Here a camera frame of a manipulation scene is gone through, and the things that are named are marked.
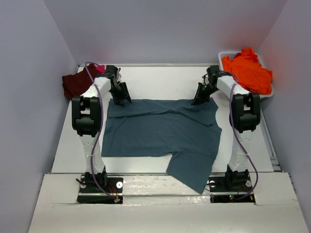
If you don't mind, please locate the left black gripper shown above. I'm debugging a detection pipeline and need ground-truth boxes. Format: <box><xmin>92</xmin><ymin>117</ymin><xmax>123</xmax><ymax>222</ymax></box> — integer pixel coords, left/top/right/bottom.
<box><xmin>108</xmin><ymin>82</ymin><xmax>132</xmax><ymax>106</ymax></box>

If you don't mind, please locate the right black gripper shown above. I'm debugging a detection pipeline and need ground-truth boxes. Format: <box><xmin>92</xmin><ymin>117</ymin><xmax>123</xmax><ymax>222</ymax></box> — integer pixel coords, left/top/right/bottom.
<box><xmin>191</xmin><ymin>82</ymin><xmax>219</xmax><ymax>106</ymax></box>

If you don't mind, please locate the teal blue t shirt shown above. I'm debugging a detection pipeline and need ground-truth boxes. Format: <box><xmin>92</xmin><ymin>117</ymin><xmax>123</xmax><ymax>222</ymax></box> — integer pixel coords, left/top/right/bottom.
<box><xmin>102</xmin><ymin>99</ymin><xmax>222</xmax><ymax>194</ymax></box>

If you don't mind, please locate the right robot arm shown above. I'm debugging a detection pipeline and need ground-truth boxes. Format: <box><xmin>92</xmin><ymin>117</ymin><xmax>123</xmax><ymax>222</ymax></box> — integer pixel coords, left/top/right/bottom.
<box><xmin>191</xmin><ymin>65</ymin><xmax>260</xmax><ymax>191</ymax></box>

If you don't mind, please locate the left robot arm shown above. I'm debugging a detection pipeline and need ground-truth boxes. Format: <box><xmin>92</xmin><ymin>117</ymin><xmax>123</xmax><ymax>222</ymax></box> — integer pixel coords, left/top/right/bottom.
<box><xmin>71</xmin><ymin>65</ymin><xmax>131</xmax><ymax>193</ymax></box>

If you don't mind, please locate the pink folded t shirt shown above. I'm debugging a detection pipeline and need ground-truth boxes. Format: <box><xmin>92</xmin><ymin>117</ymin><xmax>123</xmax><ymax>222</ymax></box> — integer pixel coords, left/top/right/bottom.
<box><xmin>96</xmin><ymin>65</ymin><xmax>105</xmax><ymax>74</ymax></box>

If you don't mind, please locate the orange t shirt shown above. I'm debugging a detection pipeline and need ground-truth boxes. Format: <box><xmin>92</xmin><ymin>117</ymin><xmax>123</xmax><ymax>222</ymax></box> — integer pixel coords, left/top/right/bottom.
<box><xmin>221</xmin><ymin>48</ymin><xmax>273</xmax><ymax>96</ymax></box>

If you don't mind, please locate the dark red folded t shirt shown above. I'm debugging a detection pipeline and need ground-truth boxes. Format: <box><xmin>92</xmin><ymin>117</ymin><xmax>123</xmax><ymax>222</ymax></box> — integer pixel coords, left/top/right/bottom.
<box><xmin>62</xmin><ymin>68</ymin><xmax>92</xmax><ymax>100</ymax></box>

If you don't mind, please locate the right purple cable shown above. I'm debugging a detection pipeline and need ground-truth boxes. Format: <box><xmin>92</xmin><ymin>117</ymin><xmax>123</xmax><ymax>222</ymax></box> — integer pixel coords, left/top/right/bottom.
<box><xmin>218</xmin><ymin>70</ymin><xmax>259</xmax><ymax>201</ymax></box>

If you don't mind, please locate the purple cable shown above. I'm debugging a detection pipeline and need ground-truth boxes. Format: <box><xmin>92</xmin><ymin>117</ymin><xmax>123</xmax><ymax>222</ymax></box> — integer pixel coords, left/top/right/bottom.
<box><xmin>85</xmin><ymin>61</ymin><xmax>119</xmax><ymax>200</ymax></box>
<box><xmin>218</xmin><ymin>70</ymin><xmax>259</xmax><ymax>201</ymax></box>

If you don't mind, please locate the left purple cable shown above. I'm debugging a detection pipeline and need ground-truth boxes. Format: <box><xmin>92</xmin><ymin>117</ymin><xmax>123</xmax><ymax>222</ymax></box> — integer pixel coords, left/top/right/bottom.
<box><xmin>85</xmin><ymin>61</ymin><xmax>119</xmax><ymax>200</ymax></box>

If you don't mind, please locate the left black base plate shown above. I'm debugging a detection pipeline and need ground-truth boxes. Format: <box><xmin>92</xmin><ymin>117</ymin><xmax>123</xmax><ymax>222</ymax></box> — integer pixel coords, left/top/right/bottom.
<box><xmin>76</xmin><ymin>175</ymin><xmax>124</xmax><ymax>204</ymax></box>

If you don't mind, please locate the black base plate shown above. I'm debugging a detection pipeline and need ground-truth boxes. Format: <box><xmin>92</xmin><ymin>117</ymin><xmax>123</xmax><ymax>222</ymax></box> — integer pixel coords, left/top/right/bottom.
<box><xmin>76</xmin><ymin>175</ymin><xmax>124</xmax><ymax>204</ymax></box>
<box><xmin>205</xmin><ymin>176</ymin><xmax>256</xmax><ymax>203</ymax></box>

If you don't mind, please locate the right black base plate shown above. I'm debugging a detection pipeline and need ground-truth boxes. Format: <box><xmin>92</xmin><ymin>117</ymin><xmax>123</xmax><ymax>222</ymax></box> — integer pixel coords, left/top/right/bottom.
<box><xmin>205</xmin><ymin>176</ymin><xmax>256</xmax><ymax>203</ymax></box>

